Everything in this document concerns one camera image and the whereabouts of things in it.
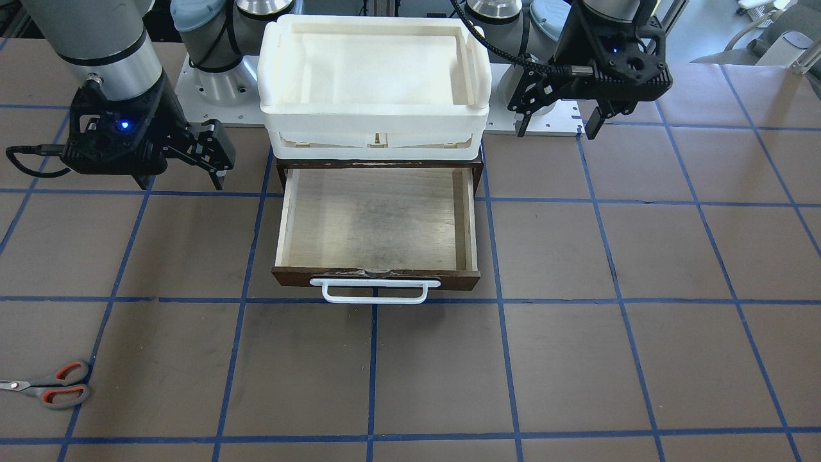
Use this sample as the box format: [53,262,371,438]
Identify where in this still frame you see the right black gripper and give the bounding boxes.
[63,73,237,191]

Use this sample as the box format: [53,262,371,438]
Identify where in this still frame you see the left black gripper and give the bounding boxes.
[507,3,673,140]

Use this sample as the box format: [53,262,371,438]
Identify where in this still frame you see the grey orange scissors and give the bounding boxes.
[1,360,91,410]

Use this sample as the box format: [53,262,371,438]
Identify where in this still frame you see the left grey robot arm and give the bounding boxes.
[452,1,673,139]

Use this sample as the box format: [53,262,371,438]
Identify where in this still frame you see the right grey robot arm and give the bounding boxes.
[6,1,301,190]

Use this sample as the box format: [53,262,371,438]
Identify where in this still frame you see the dark brown wooden cabinet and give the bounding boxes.
[273,148,485,191]

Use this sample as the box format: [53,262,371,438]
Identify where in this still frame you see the white plastic tray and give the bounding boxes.
[257,15,492,160]

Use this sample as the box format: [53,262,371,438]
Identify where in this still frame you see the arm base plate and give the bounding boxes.
[175,56,264,128]
[484,64,583,137]

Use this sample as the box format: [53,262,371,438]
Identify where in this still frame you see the black braided cable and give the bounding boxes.
[449,0,594,78]

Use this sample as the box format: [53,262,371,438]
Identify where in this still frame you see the wooden drawer with white handle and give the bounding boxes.
[271,167,481,304]

